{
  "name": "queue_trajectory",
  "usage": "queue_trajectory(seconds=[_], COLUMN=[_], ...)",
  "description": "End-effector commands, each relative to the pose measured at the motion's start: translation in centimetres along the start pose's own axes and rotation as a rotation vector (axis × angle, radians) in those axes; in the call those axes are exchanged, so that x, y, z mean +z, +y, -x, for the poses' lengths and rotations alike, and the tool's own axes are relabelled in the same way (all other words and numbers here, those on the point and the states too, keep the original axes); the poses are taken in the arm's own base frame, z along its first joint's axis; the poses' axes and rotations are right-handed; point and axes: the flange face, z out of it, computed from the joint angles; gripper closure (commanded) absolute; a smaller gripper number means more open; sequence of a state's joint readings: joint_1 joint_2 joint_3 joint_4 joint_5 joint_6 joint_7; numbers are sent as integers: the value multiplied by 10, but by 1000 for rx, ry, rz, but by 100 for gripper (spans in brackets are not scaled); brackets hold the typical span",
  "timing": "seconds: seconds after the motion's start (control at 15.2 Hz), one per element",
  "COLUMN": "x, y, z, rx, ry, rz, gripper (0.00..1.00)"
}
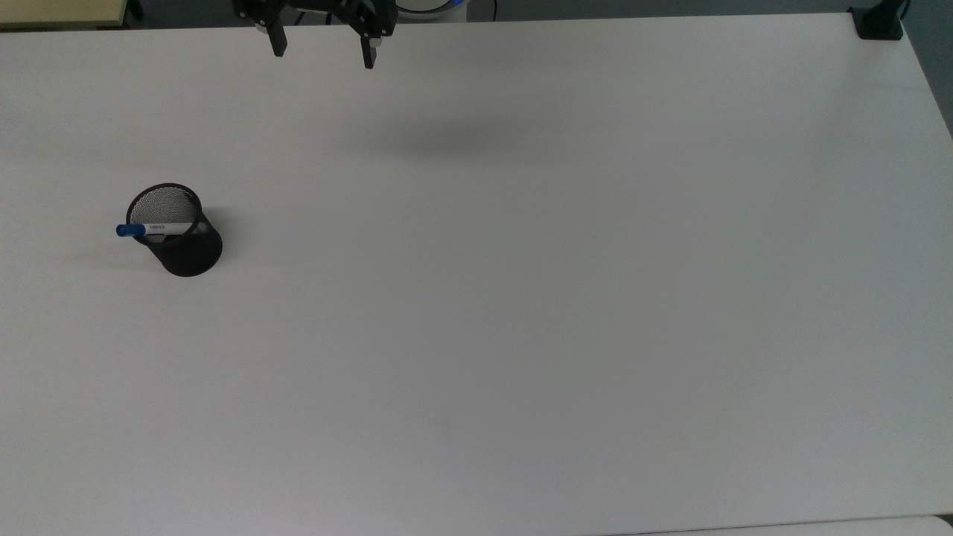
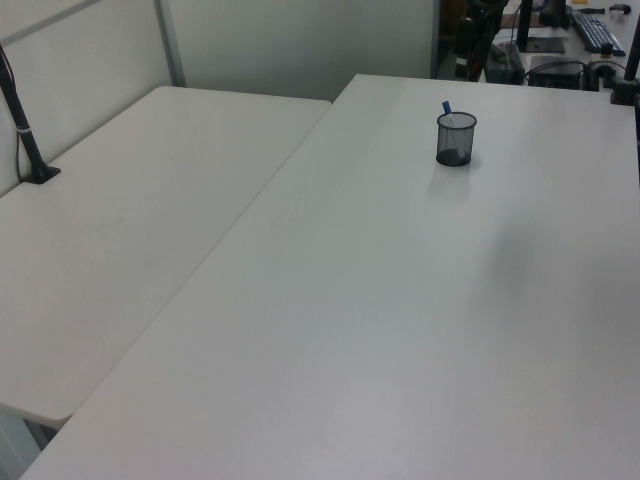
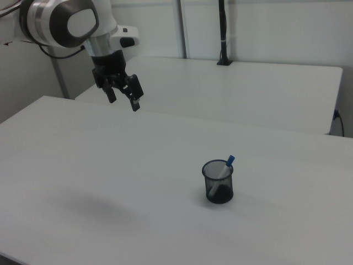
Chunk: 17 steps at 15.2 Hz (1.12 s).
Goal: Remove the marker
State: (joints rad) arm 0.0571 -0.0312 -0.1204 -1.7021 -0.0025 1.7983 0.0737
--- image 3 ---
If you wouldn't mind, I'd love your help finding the grey partition frame post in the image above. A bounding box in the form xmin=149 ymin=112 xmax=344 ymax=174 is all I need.
xmin=50 ymin=46 xmax=69 ymax=99
xmin=175 ymin=0 xmax=191 ymax=59

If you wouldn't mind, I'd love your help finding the black camera stand pole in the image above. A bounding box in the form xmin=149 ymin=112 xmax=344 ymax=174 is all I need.
xmin=216 ymin=0 xmax=233 ymax=66

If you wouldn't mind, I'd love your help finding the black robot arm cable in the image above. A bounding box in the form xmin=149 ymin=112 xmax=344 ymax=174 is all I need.
xmin=38 ymin=44 xmax=86 ymax=60

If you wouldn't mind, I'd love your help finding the white folding table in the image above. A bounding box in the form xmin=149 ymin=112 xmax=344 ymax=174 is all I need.
xmin=74 ymin=56 xmax=344 ymax=136

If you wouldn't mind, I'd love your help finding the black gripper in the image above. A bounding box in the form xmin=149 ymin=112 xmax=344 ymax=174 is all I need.
xmin=90 ymin=49 xmax=145 ymax=113

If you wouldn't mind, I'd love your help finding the black power cable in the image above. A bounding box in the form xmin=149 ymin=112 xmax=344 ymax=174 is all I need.
xmin=333 ymin=109 xmax=345 ymax=137

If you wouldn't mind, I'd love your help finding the white marker with blue cap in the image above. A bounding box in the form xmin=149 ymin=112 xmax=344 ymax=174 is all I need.
xmin=208 ymin=155 xmax=236 ymax=195

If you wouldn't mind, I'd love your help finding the black mesh pen cup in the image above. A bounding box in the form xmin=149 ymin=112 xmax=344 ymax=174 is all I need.
xmin=201 ymin=158 xmax=234 ymax=204

